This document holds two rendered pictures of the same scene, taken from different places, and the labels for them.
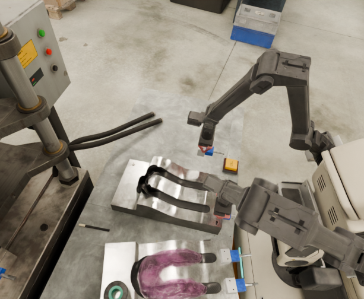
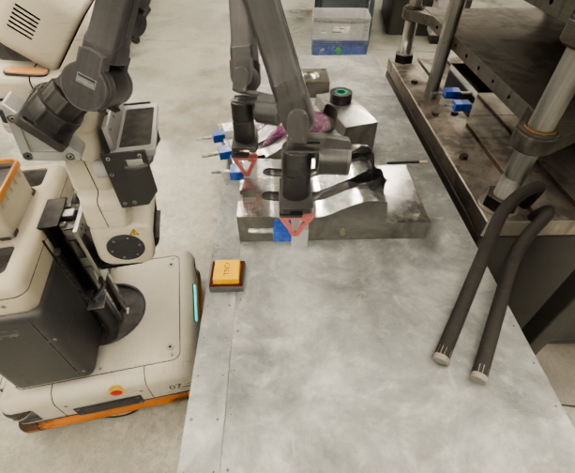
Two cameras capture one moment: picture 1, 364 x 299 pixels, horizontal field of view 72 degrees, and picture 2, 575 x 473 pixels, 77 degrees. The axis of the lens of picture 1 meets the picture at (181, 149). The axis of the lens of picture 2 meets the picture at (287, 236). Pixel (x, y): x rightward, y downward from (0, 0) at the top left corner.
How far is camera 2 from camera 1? 1.43 m
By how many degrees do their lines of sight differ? 82
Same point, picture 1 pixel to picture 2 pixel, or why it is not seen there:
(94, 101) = not seen: outside the picture
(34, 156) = not seen: hidden behind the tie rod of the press
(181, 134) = (363, 331)
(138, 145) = (442, 279)
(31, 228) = (476, 155)
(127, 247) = (351, 122)
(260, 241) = (158, 332)
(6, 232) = (496, 148)
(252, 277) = (180, 282)
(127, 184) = (402, 188)
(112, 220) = not seen: hidden behind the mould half
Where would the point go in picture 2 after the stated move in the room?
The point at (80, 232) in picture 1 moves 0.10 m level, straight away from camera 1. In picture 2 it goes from (417, 157) to (446, 165)
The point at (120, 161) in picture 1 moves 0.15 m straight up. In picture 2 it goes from (446, 239) to (465, 196)
